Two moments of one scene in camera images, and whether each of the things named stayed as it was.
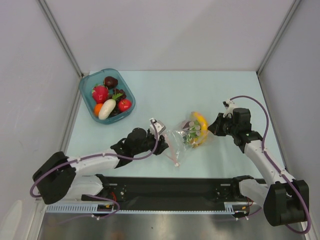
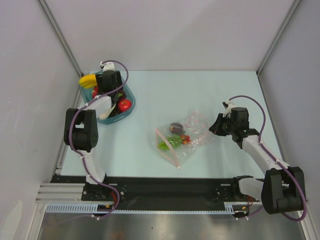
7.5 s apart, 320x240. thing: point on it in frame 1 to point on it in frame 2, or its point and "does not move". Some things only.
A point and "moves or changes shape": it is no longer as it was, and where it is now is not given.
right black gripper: x=220 y=126 does not move
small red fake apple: x=124 y=105 does not move
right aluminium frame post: x=294 y=6 does not move
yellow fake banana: x=204 y=127 to x=88 y=81
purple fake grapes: x=118 y=94 does not move
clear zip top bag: x=192 y=132 moves or changes shape
